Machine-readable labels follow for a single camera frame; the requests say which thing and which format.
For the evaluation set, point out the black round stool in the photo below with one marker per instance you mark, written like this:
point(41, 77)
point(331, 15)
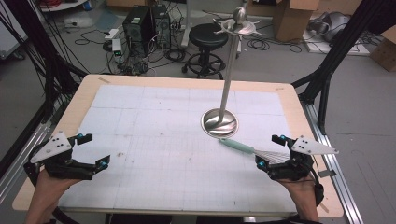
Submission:
point(207, 37)

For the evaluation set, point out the black metal frame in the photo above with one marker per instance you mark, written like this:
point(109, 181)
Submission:
point(40, 46)
point(330, 62)

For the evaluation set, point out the white grid mat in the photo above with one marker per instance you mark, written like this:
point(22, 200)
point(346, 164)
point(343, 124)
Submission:
point(155, 140)

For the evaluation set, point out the aluminium rail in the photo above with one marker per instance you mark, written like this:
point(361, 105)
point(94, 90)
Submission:
point(21, 161)
point(336, 180)

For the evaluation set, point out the small cardboard box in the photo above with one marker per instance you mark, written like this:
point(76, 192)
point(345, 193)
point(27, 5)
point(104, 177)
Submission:
point(384, 49)

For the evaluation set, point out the person's right hand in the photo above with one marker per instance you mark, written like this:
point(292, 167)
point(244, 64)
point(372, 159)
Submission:
point(299, 188)

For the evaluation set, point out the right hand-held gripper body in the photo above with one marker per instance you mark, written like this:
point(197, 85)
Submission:
point(303, 147)

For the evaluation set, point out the white power strip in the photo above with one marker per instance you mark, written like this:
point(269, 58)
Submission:
point(111, 33)

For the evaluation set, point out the person's left hand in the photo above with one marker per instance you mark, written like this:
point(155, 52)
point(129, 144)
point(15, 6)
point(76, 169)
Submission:
point(57, 185)

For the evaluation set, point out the white round table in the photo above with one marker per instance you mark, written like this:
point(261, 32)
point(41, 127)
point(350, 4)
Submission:
point(62, 4)

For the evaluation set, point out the grey metal pole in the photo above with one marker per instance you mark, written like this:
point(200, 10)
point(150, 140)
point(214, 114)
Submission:
point(187, 21)

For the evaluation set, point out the silver metal hanging stand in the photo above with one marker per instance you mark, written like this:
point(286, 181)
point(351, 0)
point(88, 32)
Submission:
point(229, 77)

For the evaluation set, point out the white device with green display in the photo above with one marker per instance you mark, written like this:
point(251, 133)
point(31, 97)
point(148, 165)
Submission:
point(117, 49)

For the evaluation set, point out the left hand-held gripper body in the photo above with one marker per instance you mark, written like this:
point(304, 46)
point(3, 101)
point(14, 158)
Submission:
point(49, 149)

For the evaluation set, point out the black computer tower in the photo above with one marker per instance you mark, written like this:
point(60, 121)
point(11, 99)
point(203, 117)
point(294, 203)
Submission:
point(162, 26)
point(137, 29)

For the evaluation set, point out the large cardboard box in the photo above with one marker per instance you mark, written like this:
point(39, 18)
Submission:
point(294, 18)

